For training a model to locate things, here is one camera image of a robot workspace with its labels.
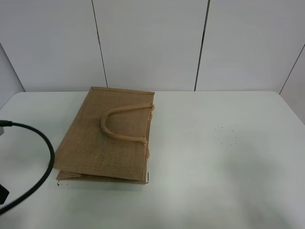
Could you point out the brown linen tote bag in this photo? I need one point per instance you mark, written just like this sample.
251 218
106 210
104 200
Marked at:
108 140

